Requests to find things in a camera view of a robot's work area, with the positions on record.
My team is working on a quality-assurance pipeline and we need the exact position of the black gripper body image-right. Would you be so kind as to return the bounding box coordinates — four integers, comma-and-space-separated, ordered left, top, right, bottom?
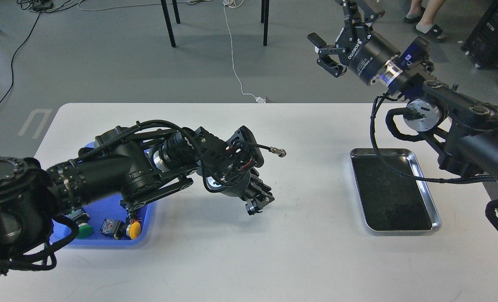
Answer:
336, 26, 400, 85

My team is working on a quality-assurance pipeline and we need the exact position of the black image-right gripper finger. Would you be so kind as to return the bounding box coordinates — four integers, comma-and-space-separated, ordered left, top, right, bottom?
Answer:
338, 0, 385, 31
308, 33, 350, 77

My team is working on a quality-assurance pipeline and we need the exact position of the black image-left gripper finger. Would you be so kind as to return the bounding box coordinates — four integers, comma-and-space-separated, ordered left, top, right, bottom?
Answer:
245, 193, 275, 215
251, 172, 273, 201

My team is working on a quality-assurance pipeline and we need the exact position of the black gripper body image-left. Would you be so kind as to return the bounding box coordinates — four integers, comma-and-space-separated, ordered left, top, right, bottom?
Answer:
203, 166, 260, 206

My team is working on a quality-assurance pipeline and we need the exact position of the black robot arm image-left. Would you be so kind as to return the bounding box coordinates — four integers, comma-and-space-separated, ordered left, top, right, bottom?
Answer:
0, 119, 286, 275

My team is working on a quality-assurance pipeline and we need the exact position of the blue plastic tray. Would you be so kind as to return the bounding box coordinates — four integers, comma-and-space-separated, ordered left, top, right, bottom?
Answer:
69, 155, 154, 248

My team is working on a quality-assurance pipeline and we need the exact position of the silver metal tray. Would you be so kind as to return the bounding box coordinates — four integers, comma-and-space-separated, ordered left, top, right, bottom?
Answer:
349, 148, 442, 235

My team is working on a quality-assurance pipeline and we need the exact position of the black table leg right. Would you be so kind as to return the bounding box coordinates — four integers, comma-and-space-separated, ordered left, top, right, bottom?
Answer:
260, 0, 270, 47

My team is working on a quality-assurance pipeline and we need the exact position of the black table leg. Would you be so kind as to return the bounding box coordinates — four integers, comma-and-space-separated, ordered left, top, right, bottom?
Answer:
160, 0, 181, 48
260, 0, 270, 47

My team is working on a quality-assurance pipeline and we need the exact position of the black equipment case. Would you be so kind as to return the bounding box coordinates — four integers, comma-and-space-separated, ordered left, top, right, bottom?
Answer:
461, 0, 498, 69

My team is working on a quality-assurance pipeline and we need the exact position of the black table leg left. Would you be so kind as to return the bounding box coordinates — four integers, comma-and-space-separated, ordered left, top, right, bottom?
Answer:
160, 0, 181, 48

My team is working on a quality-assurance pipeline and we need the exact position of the white charging cable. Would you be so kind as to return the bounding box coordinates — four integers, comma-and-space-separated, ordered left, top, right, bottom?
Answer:
223, 0, 265, 103

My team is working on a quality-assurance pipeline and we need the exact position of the yellow push button switch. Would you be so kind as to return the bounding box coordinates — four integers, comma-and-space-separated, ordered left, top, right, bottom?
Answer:
113, 221, 141, 240

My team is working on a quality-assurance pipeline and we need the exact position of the green push button switch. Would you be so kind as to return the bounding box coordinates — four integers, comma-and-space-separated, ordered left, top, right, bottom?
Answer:
66, 208, 93, 239

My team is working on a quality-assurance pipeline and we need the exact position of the black floor cable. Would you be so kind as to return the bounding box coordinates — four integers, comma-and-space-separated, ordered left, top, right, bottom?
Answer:
0, 0, 53, 159

